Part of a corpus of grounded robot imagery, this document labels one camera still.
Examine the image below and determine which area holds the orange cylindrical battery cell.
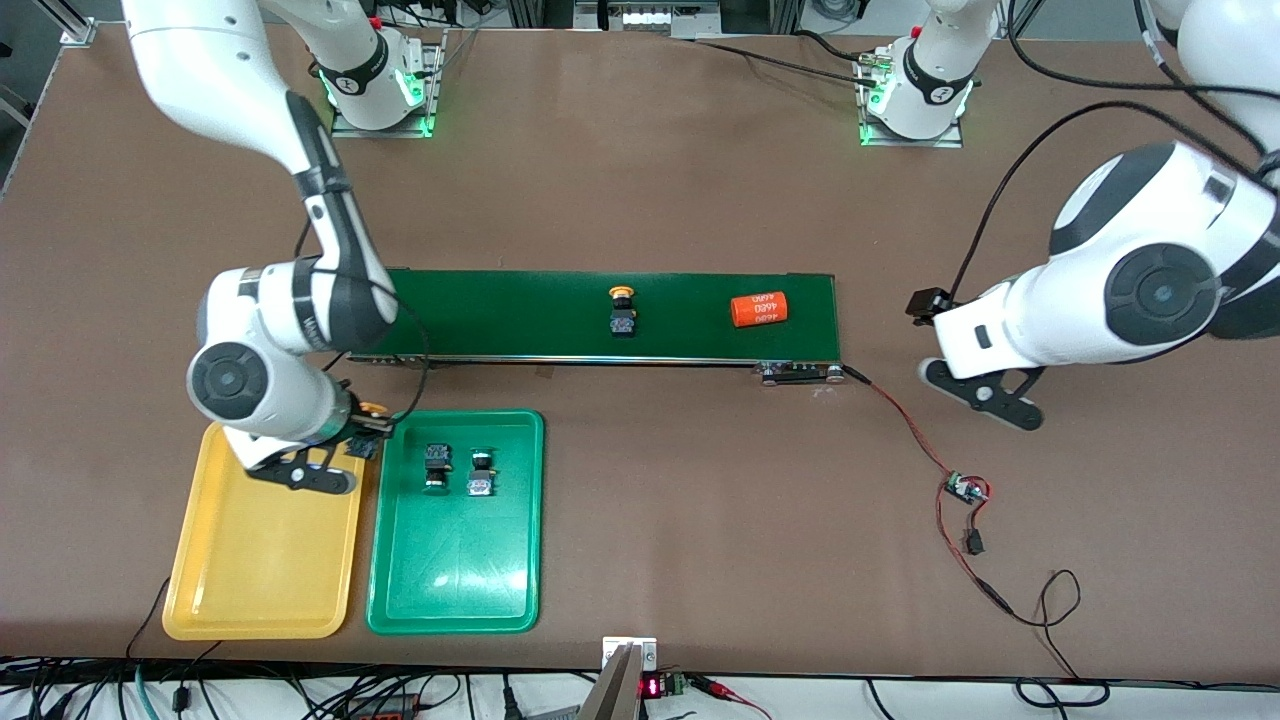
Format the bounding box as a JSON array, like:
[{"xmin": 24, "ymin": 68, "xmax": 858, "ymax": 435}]
[{"xmin": 729, "ymin": 291, "xmax": 792, "ymax": 329}]

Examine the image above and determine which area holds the yellow plastic tray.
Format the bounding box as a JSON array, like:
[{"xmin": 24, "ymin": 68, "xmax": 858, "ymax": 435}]
[{"xmin": 161, "ymin": 414, "xmax": 370, "ymax": 642}]

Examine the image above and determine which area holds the green plastic tray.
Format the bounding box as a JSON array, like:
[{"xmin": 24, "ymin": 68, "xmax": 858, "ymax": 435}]
[{"xmin": 366, "ymin": 408, "xmax": 546, "ymax": 637}]

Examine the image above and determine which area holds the green belt conveyor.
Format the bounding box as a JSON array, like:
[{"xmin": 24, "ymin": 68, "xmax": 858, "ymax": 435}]
[{"xmin": 346, "ymin": 267, "xmax": 847, "ymax": 387}]

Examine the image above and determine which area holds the red clip lead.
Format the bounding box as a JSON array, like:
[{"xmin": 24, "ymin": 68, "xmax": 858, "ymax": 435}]
[{"xmin": 690, "ymin": 674, "xmax": 773, "ymax": 720}]

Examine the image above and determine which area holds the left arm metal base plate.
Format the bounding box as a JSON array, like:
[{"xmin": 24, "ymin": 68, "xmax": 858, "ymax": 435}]
[{"xmin": 855, "ymin": 45, "xmax": 966, "ymax": 149}]

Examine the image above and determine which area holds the thin black cable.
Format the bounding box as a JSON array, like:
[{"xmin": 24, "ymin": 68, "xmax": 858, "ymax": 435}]
[{"xmin": 124, "ymin": 576, "xmax": 173, "ymax": 663}]

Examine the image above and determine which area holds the red and black wire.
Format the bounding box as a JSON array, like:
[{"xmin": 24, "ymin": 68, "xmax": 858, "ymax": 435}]
[{"xmin": 840, "ymin": 364, "xmax": 1083, "ymax": 681}]

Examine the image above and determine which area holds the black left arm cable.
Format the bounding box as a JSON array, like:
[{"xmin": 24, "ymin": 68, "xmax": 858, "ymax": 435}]
[{"xmin": 945, "ymin": 0, "xmax": 1280, "ymax": 301}]

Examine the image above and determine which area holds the black table cable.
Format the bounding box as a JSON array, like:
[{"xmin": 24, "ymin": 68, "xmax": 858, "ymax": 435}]
[{"xmin": 690, "ymin": 28, "xmax": 881, "ymax": 89}]

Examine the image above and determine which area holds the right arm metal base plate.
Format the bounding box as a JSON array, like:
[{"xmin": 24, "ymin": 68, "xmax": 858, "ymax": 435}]
[{"xmin": 330, "ymin": 28, "xmax": 447, "ymax": 139}]

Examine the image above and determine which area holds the grey metal camera bracket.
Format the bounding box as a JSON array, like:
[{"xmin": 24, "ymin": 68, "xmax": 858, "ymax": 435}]
[{"xmin": 577, "ymin": 635, "xmax": 660, "ymax": 720}]

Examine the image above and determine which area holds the looped black cable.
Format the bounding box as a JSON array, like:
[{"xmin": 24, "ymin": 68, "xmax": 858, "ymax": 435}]
[{"xmin": 1015, "ymin": 678, "xmax": 1111, "ymax": 709}]

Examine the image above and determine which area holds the metal frame with white strip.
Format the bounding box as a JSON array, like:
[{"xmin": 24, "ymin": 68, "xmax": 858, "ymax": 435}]
[{"xmin": 505, "ymin": 0, "xmax": 803, "ymax": 41}]

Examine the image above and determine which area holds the aluminium frame post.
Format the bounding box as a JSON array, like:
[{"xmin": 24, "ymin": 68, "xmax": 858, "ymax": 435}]
[{"xmin": 55, "ymin": 0, "xmax": 98, "ymax": 47}]

